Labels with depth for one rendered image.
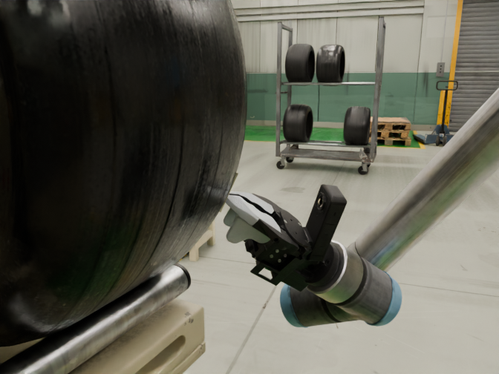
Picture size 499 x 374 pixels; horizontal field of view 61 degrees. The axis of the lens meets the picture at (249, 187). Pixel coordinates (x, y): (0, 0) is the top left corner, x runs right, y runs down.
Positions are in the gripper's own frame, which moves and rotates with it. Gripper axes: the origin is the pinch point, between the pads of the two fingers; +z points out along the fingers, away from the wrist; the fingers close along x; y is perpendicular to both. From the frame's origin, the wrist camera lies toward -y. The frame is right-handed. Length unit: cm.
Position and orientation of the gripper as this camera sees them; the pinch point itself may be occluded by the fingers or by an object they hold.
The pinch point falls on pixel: (233, 195)
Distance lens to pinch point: 56.0
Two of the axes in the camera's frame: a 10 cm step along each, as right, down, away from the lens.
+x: -1.6, -5.5, 8.2
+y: -6.5, 6.8, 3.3
